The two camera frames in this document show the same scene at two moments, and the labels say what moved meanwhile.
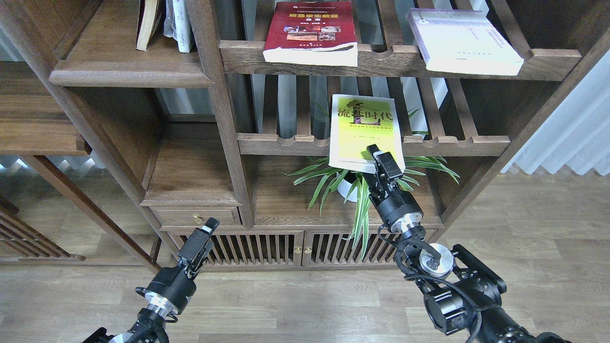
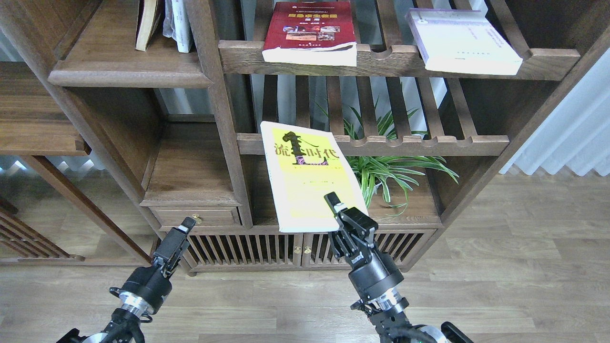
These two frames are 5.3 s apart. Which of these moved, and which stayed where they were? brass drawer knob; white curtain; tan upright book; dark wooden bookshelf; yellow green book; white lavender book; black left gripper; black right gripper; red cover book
Moved: yellow green book; black right gripper; black left gripper
Stayed: red cover book; white lavender book; dark wooden bookshelf; white curtain; brass drawer knob; tan upright book
